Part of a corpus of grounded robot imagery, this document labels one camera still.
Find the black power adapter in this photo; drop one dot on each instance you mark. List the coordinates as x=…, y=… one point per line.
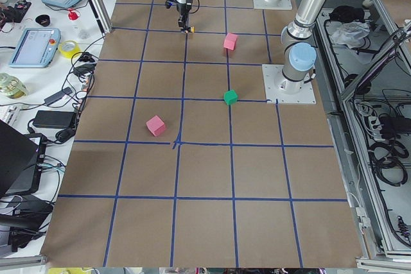
x=53, y=119

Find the yellow tape roll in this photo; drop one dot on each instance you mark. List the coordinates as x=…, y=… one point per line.
x=69, y=49

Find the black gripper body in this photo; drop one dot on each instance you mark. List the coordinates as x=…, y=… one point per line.
x=182, y=9

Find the pink foam cube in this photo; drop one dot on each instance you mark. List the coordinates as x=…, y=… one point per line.
x=230, y=41
x=156, y=126

